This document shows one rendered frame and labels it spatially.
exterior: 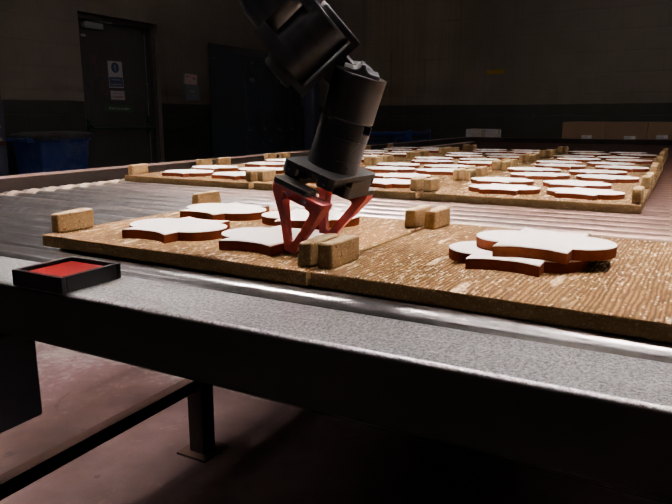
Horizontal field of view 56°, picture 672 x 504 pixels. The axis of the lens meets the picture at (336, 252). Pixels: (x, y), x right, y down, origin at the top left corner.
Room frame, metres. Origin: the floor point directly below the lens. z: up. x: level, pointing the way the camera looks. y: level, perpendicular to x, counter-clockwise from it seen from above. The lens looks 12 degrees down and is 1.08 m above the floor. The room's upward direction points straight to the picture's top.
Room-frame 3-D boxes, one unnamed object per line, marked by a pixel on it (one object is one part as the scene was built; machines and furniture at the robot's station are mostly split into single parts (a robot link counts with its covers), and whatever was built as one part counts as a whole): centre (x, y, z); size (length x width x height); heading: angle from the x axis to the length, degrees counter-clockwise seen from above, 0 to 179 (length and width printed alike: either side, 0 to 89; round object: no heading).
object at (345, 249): (0.64, 0.00, 0.95); 0.06 x 0.02 x 0.03; 149
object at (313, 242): (0.65, 0.02, 0.95); 0.06 x 0.02 x 0.03; 150
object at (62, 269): (0.65, 0.28, 0.92); 0.06 x 0.06 x 0.01; 62
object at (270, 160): (2.06, 0.12, 0.94); 0.41 x 0.35 x 0.04; 62
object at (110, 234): (0.86, 0.12, 0.93); 0.41 x 0.35 x 0.02; 60
